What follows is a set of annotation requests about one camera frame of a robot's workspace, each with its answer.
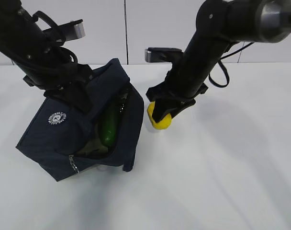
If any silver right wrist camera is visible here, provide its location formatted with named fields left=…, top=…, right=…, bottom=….
left=145, top=47, right=183, bottom=63

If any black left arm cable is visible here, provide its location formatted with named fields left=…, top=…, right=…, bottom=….
left=21, top=11, right=78, bottom=72

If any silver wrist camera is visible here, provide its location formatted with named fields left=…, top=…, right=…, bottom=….
left=58, top=19, right=86, bottom=41
left=145, top=47, right=183, bottom=63

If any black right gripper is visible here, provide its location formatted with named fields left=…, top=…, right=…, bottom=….
left=146, top=71, right=207, bottom=121

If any green cucumber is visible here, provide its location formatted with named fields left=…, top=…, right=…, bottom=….
left=98, top=97, right=122, bottom=148

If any glass container green lid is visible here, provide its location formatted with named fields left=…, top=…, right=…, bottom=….
left=77, top=138, right=108, bottom=156

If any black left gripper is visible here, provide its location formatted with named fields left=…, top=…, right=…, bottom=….
left=23, top=64, right=92, bottom=111

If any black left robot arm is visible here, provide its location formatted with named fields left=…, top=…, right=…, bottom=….
left=0, top=0, right=92, bottom=113

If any yellow lemon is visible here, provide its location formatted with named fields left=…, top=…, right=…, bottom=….
left=147, top=101, right=172, bottom=130

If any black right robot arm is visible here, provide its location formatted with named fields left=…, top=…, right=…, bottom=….
left=145, top=0, right=291, bottom=122

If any navy blue lunch bag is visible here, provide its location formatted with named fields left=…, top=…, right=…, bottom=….
left=16, top=58, right=144, bottom=181

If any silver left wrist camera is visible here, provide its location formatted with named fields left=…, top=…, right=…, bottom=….
left=58, top=19, right=86, bottom=41

